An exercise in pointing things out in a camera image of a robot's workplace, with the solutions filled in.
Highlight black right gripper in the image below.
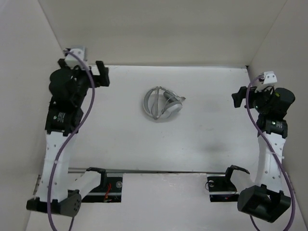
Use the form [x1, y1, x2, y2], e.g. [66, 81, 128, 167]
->
[231, 83, 273, 114]

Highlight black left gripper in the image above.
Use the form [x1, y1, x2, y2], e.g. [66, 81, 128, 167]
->
[62, 57, 110, 104]

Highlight grey headphone cable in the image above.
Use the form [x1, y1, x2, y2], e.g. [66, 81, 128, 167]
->
[150, 86, 179, 121]

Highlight white grey headphones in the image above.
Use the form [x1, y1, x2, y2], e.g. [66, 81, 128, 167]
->
[142, 86, 186, 120]

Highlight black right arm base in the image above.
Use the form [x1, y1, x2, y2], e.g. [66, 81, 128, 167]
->
[205, 174, 239, 203]

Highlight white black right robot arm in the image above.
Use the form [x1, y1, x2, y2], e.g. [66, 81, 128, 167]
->
[223, 86, 295, 223]

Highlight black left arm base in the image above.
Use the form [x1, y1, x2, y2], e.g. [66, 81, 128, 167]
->
[82, 173, 123, 203]

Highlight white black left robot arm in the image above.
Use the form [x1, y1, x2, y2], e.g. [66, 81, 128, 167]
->
[26, 59, 110, 218]

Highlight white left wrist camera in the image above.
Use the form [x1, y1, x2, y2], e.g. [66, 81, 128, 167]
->
[64, 45, 87, 69]

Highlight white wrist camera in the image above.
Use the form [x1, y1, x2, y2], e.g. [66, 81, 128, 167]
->
[64, 45, 87, 69]
[256, 71, 277, 92]

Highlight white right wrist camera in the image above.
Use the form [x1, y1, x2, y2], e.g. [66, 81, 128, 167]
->
[256, 71, 277, 92]

